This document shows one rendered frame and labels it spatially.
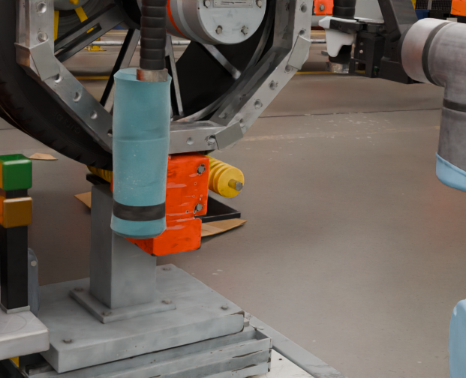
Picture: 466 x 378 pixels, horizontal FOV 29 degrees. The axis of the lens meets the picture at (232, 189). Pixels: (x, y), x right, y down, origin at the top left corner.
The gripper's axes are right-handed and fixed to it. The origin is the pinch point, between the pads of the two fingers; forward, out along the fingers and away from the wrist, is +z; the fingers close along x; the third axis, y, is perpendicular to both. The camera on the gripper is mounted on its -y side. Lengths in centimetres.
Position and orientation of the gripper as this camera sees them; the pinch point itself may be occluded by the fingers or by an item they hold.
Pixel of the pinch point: (334, 19)
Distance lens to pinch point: 149.6
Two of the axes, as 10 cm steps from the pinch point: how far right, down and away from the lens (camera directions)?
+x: 8.4, -1.0, 5.4
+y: -0.6, 9.6, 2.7
